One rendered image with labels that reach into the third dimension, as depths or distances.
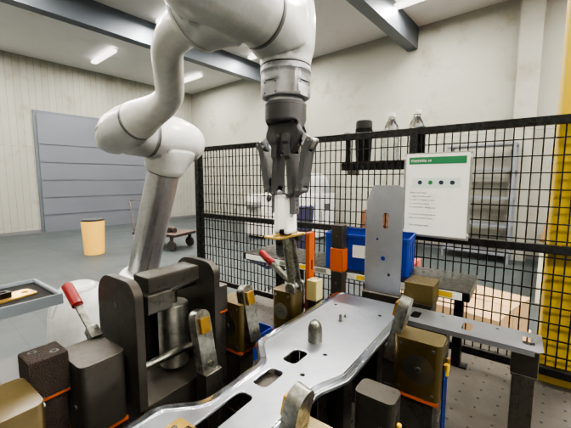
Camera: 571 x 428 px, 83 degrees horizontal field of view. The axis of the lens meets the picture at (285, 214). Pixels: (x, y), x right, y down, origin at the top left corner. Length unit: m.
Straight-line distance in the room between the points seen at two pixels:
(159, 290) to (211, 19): 0.44
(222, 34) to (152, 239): 0.79
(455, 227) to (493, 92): 5.82
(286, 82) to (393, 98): 6.96
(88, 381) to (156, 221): 0.62
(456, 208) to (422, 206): 0.11
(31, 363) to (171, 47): 0.51
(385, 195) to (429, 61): 6.48
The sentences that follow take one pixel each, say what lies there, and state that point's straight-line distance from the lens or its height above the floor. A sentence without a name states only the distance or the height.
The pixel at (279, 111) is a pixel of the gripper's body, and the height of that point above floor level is 1.47.
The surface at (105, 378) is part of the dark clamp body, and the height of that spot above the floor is 1.05.
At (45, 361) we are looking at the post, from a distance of 0.62.
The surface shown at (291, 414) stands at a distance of 0.45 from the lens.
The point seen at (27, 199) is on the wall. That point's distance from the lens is 10.27.
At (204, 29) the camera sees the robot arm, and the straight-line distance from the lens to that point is 0.51.
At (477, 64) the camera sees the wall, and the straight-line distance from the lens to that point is 7.18.
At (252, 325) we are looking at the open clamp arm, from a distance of 0.80.
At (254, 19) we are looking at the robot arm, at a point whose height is 1.58.
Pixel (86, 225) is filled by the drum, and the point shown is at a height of 0.55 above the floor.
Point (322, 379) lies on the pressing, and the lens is 0.65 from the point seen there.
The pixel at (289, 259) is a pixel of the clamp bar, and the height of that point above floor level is 1.14.
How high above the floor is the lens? 1.36
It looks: 6 degrees down
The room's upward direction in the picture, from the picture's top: straight up
